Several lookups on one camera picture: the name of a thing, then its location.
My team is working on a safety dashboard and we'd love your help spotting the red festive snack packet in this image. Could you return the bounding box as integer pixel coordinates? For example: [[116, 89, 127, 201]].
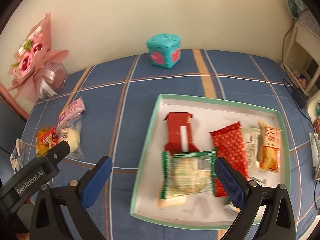
[[40, 126, 58, 149]]

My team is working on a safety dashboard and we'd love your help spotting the teal round fan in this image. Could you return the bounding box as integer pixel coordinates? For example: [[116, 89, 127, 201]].
[[287, 0, 305, 19]]

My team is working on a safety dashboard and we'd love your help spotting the orange cake snack packet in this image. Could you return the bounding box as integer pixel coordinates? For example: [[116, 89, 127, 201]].
[[257, 120, 281, 173]]

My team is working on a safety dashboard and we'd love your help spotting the clear green-edged biscuit packet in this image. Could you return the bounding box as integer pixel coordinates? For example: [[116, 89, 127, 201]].
[[159, 150, 216, 200]]

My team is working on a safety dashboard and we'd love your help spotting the teal toy box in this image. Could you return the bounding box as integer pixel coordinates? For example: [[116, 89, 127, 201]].
[[146, 34, 181, 69]]

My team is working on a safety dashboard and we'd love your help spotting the blue plaid tablecloth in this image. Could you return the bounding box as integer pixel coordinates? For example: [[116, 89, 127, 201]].
[[22, 50, 319, 239]]

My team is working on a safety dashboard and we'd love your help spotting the red patterned snack bar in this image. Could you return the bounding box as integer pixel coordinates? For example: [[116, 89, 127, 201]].
[[209, 121, 251, 198]]

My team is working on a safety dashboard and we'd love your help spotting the orange yellow snack packet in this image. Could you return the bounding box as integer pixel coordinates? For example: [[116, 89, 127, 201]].
[[36, 126, 58, 157]]

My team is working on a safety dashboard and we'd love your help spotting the red white-striped packet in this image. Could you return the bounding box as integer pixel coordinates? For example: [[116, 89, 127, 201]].
[[164, 112, 199, 155]]

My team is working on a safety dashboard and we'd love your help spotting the clear-wrapped white bun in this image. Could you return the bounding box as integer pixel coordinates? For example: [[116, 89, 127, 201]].
[[57, 117, 84, 159]]

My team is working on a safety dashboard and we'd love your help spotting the white cream snack packet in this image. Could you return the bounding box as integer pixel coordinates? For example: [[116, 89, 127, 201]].
[[241, 127, 261, 174]]

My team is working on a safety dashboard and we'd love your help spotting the pink snack packet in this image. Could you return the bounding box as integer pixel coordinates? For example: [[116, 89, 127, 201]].
[[57, 98, 86, 126]]

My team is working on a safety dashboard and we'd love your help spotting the black cable with adapter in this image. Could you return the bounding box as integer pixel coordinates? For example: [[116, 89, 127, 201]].
[[281, 22, 320, 210]]

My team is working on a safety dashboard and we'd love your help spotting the blue white crumpled wrapper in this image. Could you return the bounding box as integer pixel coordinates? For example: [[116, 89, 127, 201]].
[[9, 138, 25, 174]]

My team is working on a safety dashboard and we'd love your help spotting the white side shelf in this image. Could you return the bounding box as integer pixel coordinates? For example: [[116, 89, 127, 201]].
[[281, 10, 319, 96]]

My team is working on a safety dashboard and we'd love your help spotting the clear glass vase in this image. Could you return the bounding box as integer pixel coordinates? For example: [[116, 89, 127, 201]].
[[39, 62, 68, 99]]

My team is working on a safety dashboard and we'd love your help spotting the white green-rimmed tray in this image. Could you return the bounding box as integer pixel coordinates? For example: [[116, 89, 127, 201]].
[[130, 94, 291, 230]]

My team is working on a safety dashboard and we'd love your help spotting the pink flower bouquet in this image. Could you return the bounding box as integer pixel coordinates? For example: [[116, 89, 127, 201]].
[[8, 13, 69, 102]]

